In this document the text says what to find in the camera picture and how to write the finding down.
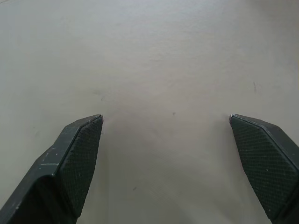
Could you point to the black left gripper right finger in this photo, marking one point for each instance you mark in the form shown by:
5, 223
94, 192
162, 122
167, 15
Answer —
268, 163

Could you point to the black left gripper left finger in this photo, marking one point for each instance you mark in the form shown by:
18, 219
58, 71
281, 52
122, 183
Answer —
63, 170

